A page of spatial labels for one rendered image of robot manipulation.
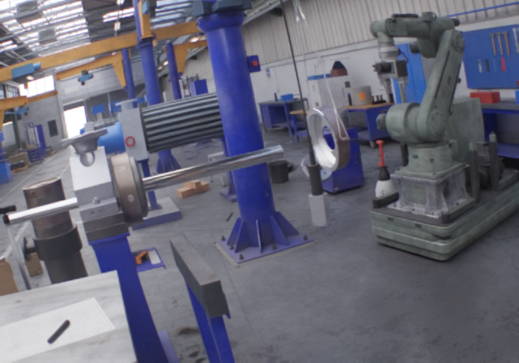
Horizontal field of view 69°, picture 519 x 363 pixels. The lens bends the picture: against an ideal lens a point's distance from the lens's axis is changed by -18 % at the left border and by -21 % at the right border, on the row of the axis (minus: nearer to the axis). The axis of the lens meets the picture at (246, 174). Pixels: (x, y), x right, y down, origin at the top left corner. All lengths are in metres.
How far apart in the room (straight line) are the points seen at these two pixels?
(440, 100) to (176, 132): 3.53
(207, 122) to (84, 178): 3.94
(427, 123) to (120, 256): 2.27
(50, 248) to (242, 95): 2.09
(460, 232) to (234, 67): 2.33
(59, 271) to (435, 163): 3.11
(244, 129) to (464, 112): 2.00
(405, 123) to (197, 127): 3.18
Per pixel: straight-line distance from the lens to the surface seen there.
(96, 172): 2.12
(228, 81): 3.93
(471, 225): 3.50
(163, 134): 5.79
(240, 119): 3.94
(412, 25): 3.48
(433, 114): 3.31
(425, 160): 3.46
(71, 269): 3.74
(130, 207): 2.16
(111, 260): 2.04
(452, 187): 3.59
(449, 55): 3.59
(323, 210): 1.74
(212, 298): 1.57
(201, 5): 3.90
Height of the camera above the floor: 1.48
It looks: 11 degrees down
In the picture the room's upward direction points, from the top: 11 degrees counter-clockwise
